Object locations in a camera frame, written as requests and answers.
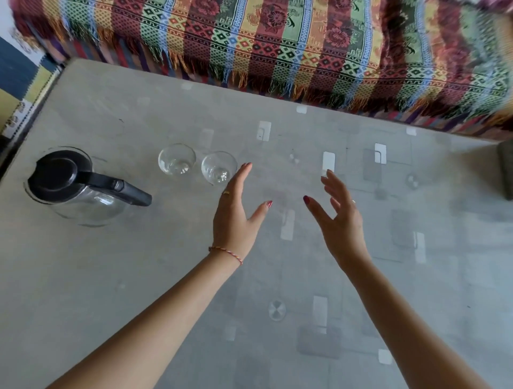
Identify colourful striped woven sofa throw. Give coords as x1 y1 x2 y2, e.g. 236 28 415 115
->
10 0 513 139

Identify clear glass cup red label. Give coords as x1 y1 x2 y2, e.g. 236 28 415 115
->
200 151 238 186

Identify person's left forearm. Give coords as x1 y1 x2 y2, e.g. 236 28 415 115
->
48 250 241 389

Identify person's right hand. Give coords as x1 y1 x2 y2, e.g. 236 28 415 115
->
302 169 371 273

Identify red string bracelet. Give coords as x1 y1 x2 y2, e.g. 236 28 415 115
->
208 245 244 266

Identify glass kettle with black lid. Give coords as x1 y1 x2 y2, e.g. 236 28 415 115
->
25 147 153 228

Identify grey table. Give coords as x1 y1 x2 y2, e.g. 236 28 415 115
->
0 58 513 389

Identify blue fabric organizer box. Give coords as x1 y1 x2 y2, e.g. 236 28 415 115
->
498 139 513 201

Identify person's right forearm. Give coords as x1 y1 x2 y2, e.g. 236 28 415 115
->
340 252 492 389

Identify person's left hand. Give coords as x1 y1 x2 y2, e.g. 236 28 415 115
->
209 162 274 265

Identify blue yellow white striped blanket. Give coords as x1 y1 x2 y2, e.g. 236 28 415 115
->
0 0 65 141

